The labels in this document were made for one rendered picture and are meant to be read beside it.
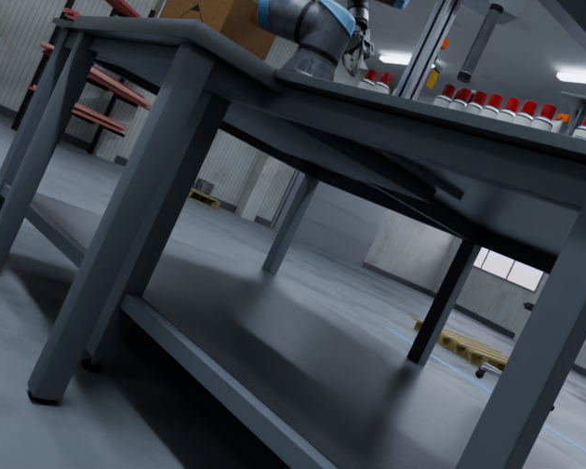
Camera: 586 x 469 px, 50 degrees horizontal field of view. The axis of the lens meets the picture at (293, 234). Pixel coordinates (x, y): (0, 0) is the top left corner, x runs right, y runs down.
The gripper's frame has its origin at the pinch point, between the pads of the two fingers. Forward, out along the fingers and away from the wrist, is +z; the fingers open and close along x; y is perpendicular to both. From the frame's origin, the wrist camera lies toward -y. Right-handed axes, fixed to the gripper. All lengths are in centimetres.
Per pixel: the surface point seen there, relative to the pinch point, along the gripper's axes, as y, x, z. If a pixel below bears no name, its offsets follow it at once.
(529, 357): -60, -78, 106
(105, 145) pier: 290, 692, -295
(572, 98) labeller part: 8, -66, 30
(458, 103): -0.4, -38.1, 25.4
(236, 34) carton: -33.7, 20.4, -4.4
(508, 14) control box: -4, -56, 6
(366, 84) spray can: -1.3, -6.8, 7.7
